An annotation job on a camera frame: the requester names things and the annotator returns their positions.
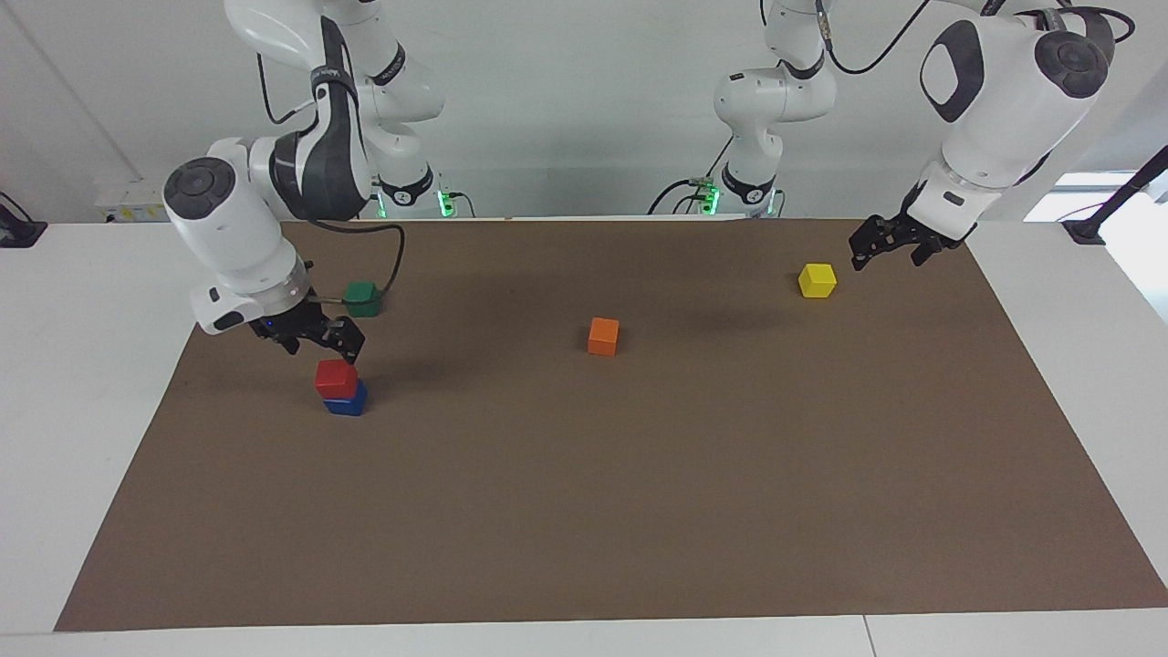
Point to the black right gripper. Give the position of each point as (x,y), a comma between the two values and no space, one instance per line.
(301,327)

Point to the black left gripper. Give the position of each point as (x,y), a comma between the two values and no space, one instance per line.
(926,239)

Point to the red wooden block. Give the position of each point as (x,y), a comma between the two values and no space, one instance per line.
(336,379)

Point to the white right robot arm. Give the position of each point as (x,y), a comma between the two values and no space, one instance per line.
(237,219)

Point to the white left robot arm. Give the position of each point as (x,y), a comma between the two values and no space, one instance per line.
(995,100)

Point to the green wooden block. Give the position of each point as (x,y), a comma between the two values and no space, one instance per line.
(362,298)

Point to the blue wooden block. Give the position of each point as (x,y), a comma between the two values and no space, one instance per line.
(349,404)

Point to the yellow wooden block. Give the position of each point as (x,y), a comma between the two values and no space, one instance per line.
(818,280)

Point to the orange wooden block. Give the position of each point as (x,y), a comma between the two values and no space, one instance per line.
(603,338)

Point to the brown table mat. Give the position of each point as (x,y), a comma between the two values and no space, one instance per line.
(639,474)

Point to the white wall power strip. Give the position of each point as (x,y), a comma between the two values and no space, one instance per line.
(132,203)

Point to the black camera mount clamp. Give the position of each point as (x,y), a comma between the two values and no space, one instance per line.
(1118,196)
(18,228)

